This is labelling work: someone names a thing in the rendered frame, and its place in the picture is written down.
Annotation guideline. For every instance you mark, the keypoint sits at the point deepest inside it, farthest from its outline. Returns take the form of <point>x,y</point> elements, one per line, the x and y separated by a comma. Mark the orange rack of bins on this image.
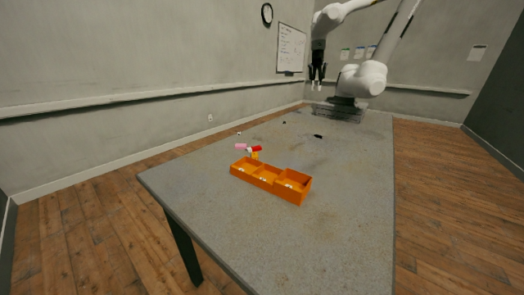
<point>287,184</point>

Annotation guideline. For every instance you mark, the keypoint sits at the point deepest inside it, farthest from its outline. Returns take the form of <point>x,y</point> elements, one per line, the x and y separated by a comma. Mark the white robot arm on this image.
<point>369,79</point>

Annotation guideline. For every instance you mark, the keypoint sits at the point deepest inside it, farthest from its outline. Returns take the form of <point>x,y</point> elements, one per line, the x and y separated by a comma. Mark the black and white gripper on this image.
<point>317,62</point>

